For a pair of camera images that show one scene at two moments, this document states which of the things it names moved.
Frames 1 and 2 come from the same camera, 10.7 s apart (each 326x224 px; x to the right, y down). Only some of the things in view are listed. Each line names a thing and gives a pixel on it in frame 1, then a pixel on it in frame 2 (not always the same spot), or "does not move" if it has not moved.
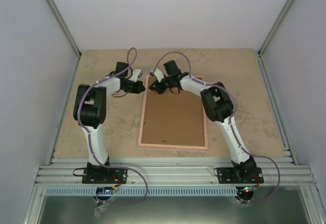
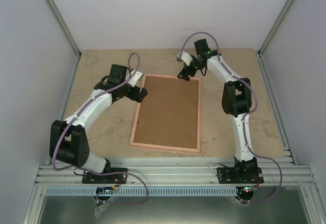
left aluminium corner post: (57, 15) does not move
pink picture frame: (165, 146) to (177, 148)
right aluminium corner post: (288, 5) does not move
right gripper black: (158, 88) to (184, 74)
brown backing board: (171, 118) does not move
